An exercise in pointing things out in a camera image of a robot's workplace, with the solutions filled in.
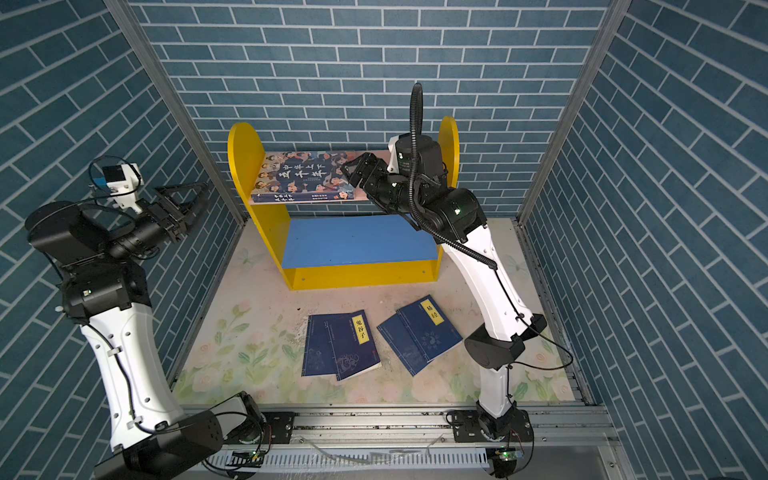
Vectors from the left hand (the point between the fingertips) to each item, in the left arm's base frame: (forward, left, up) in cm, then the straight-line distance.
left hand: (211, 198), depth 54 cm
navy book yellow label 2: (-5, -42, -48) cm, 64 cm away
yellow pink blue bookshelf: (+45, -5, -53) cm, 70 cm away
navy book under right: (-10, -38, -49) cm, 63 cm away
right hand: (+7, -23, +1) cm, 24 cm away
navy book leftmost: (-12, -12, -49) cm, 52 cm away
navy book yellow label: (-8, -22, -49) cm, 54 cm away
